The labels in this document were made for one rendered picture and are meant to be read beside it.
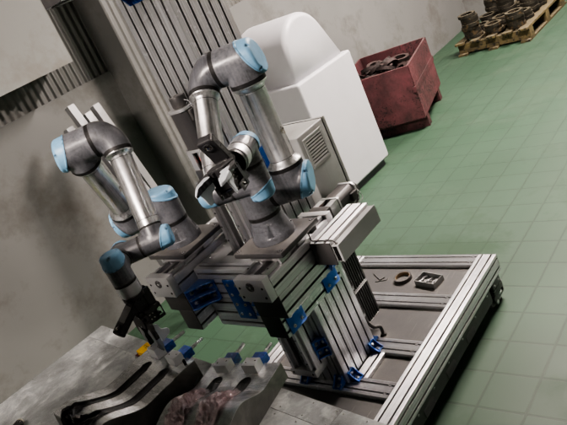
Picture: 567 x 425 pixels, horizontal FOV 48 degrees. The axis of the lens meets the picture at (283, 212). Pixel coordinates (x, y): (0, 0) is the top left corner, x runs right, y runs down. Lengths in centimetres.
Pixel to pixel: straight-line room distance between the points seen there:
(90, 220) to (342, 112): 200
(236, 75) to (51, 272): 266
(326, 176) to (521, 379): 114
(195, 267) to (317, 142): 68
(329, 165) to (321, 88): 226
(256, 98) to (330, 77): 294
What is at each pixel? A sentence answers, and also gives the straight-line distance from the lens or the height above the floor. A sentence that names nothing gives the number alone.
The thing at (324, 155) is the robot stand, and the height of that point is 110.
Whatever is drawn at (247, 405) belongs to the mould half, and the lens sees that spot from 178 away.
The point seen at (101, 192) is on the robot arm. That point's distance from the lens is 235.
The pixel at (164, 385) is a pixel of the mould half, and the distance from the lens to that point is 203.
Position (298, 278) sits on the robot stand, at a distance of 218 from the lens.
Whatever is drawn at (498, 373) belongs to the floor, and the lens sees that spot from 291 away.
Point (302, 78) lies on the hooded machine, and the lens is 472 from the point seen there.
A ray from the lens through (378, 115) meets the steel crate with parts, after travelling 583.
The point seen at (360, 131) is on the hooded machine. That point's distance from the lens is 509.
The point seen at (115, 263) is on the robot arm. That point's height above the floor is 125.
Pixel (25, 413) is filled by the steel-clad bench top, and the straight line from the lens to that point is 259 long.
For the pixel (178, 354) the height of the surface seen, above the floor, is 92.
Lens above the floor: 187
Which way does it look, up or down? 21 degrees down
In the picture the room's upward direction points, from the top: 25 degrees counter-clockwise
